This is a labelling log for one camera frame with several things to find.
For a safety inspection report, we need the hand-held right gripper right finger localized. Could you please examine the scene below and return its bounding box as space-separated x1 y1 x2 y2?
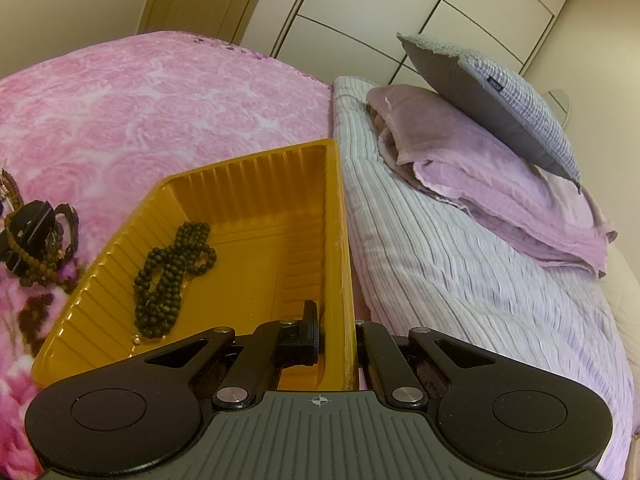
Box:
354 320 496 408

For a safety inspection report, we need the yellow plastic tray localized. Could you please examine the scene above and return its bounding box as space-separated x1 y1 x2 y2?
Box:
31 139 358 393

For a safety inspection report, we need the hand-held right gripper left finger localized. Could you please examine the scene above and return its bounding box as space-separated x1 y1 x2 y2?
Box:
145 301 321 410

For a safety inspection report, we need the cream bed headboard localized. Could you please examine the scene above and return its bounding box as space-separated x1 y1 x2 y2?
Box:
597 242 640 361

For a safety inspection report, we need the cream wardrobe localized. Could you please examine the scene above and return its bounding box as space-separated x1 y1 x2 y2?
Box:
235 0 576 92

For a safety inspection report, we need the wooden door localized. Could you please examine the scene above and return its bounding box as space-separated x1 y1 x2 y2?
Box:
137 0 279 44

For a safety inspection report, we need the purple towel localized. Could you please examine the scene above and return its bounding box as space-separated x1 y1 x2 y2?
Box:
365 84 619 279

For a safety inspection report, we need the pile of bracelets and beads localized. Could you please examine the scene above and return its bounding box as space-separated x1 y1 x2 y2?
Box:
0 167 76 293

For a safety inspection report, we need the pink floral blanket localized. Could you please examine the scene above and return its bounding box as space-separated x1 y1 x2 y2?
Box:
0 30 335 480

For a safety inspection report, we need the grey pillow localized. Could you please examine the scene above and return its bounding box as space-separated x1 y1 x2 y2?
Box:
396 31 584 194

